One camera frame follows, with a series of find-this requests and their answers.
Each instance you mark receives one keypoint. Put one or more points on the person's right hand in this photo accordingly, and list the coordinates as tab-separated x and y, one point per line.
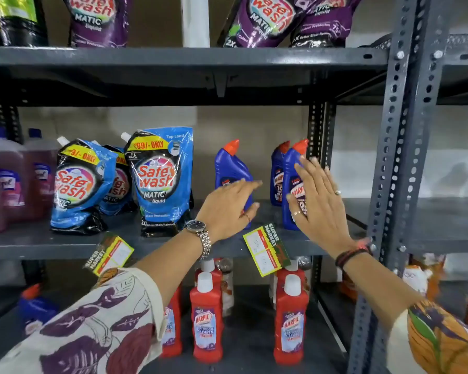
320	206

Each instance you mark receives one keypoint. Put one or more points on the person's left hand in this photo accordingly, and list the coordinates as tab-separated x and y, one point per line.
226	210

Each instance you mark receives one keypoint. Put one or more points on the blue cleaner bottle red cap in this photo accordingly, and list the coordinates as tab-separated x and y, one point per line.
230	167
33	307
290	179
277	179

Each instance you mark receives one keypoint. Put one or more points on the yellow green price tag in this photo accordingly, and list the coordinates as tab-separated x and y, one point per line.
115	253
263	251

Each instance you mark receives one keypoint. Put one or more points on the blue Safewash pouch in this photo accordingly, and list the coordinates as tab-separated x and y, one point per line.
82	183
162	179
119	186

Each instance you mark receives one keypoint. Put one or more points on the purple detergent pouch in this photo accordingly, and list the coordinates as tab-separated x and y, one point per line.
265	19
327	27
97	19

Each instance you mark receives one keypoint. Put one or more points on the silver metal wristwatch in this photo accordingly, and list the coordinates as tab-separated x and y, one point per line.
198	227

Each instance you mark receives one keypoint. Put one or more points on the row of red cleaner bottles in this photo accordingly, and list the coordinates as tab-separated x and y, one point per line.
206	323

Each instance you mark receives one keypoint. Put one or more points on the floral right sleeve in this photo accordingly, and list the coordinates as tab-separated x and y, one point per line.
433	342

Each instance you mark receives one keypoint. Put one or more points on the floral sleeve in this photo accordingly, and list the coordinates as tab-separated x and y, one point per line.
433	342
82	327

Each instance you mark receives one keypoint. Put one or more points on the floral left sleeve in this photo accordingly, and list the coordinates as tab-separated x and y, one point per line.
82	327

